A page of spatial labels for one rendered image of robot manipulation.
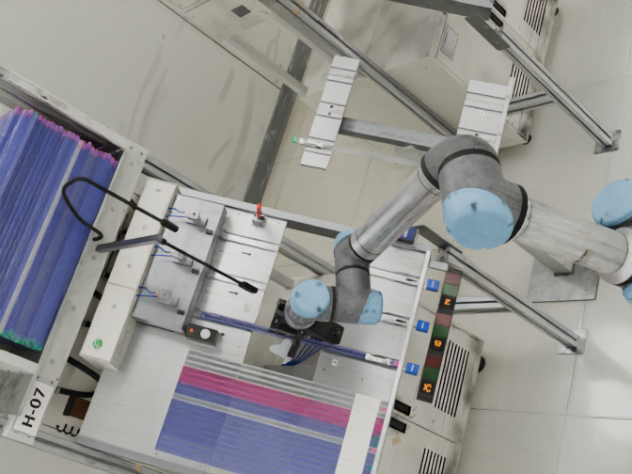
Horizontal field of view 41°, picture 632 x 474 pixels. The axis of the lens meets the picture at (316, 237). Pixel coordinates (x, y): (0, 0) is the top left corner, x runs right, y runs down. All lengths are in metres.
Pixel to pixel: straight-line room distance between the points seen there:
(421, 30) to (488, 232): 1.48
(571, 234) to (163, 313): 1.01
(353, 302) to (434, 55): 1.25
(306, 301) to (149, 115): 2.43
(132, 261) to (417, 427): 0.99
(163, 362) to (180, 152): 2.06
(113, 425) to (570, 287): 1.47
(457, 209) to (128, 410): 1.03
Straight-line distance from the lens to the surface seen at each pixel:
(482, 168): 1.55
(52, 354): 2.10
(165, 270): 2.17
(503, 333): 2.90
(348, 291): 1.78
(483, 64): 3.02
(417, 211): 1.71
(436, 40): 2.86
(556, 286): 2.84
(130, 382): 2.18
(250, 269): 2.20
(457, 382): 2.74
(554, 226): 1.62
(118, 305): 2.15
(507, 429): 2.77
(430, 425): 2.65
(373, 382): 2.09
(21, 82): 2.10
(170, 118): 4.10
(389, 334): 2.12
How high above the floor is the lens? 2.16
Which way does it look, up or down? 34 degrees down
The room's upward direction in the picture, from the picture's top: 58 degrees counter-clockwise
